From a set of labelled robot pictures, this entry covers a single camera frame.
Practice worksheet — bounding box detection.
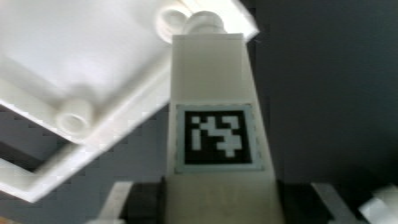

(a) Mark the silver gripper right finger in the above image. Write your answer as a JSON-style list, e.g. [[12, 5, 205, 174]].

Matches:
[[276, 181, 365, 224]]

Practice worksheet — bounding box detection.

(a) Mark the white desk top tray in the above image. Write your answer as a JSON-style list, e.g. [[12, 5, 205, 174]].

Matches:
[[0, 0, 257, 144]]

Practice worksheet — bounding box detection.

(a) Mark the white desk leg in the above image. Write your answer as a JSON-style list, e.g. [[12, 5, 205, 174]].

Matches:
[[358, 184, 398, 224], [164, 11, 283, 224]]

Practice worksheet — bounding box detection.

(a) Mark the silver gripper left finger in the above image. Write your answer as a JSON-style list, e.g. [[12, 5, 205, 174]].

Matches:
[[84, 182, 132, 224]]

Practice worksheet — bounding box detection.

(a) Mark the white U-shaped obstacle fence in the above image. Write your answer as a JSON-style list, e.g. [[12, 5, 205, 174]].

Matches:
[[0, 94, 168, 203]]

